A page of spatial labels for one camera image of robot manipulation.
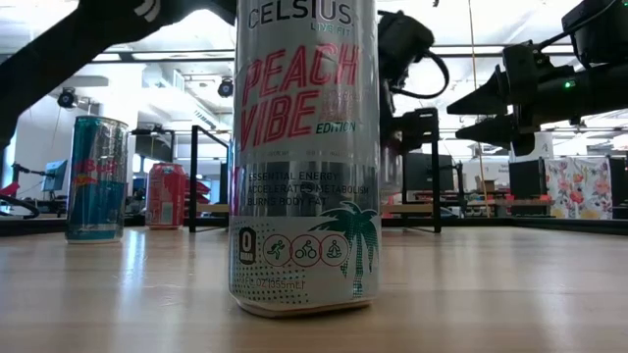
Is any blue silver Red Bull can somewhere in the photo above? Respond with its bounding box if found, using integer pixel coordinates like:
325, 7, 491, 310
65, 115, 130, 245

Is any Celsius Peach Vibe can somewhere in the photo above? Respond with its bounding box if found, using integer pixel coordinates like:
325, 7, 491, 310
227, 0, 383, 319

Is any red soda can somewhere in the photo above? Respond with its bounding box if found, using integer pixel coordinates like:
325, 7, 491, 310
145, 163, 187, 231

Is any black aluminium table frame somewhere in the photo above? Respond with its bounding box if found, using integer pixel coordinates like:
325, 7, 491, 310
0, 215, 628, 237

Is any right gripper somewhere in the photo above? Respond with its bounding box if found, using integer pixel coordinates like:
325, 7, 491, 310
445, 40, 628, 158

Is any floral cloth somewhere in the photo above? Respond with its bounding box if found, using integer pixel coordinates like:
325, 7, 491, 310
544, 155, 614, 221

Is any black monitor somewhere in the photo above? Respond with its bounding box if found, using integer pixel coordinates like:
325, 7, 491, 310
401, 152, 456, 193
508, 159, 546, 217

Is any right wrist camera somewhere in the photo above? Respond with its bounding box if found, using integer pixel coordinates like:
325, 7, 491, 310
561, 0, 628, 65

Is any thin hanging cable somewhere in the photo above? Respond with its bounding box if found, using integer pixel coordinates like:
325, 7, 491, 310
465, 0, 492, 217

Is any computer monitor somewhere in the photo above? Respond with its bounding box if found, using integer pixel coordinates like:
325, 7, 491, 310
41, 159, 69, 193

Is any wooden shelf black metal frame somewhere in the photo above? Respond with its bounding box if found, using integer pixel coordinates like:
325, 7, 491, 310
188, 124, 442, 234

